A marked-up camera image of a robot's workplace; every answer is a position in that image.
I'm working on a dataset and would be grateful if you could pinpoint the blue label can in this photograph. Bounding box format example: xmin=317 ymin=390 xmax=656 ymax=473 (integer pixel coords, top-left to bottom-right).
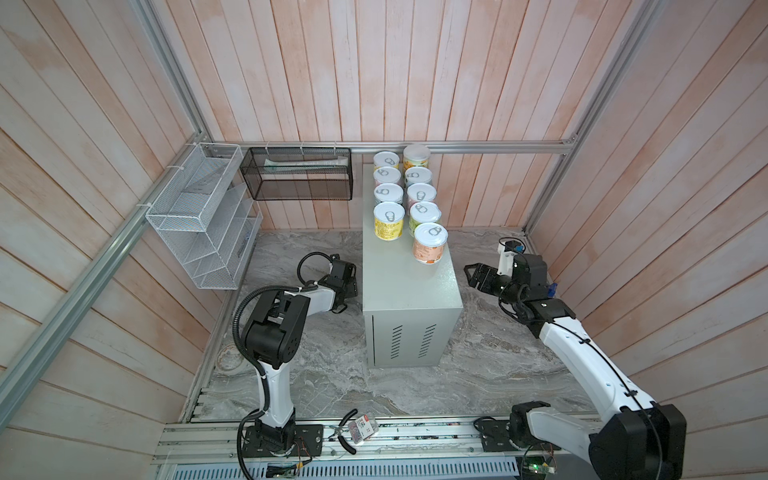
xmin=374 ymin=183 xmax=404 ymax=204

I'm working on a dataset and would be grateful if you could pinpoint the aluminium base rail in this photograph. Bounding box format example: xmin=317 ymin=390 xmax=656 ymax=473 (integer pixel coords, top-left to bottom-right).
xmin=149 ymin=416 xmax=596 ymax=479

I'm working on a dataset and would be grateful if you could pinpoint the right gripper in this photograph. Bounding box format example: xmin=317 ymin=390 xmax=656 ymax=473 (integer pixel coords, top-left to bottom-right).
xmin=464 ymin=262 xmax=522 ymax=309

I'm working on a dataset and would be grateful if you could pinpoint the teal label can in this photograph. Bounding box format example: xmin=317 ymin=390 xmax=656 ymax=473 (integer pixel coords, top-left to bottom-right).
xmin=404 ymin=166 xmax=433 ymax=186

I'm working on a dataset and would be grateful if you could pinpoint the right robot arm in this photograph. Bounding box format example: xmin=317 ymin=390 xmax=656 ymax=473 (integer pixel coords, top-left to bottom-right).
xmin=464 ymin=250 xmax=687 ymax=479

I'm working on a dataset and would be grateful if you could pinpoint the grey metal cabinet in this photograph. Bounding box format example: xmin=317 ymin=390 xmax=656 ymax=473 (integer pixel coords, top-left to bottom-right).
xmin=361 ymin=164 xmax=463 ymax=368

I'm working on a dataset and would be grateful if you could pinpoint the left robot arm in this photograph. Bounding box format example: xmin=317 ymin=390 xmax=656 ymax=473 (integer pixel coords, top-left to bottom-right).
xmin=232 ymin=252 xmax=358 ymax=463

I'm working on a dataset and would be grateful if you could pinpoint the black mesh wall basket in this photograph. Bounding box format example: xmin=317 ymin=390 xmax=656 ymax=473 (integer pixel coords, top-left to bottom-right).
xmin=240 ymin=146 xmax=354 ymax=201

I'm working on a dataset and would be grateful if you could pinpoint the orange yellow label can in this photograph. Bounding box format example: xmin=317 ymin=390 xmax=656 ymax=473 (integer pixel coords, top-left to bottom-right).
xmin=403 ymin=143 xmax=431 ymax=171

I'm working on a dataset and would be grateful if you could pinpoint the light pink label can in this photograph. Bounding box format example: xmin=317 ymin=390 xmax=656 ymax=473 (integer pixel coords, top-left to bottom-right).
xmin=406 ymin=183 xmax=437 ymax=205

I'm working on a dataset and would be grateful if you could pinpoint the white wire mesh shelf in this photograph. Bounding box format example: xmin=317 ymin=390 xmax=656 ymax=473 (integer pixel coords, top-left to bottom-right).
xmin=146 ymin=143 xmax=262 ymax=290

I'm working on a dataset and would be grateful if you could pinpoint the green label can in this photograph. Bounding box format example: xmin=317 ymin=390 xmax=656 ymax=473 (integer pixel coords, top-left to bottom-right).
xmin=409 ymin=201 xmax=442 ymax=234

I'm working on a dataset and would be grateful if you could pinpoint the clear tape roll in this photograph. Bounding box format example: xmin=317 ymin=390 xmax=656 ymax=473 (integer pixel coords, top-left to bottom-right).
xmin=216 ymin=344 xmax=243 ymax=375

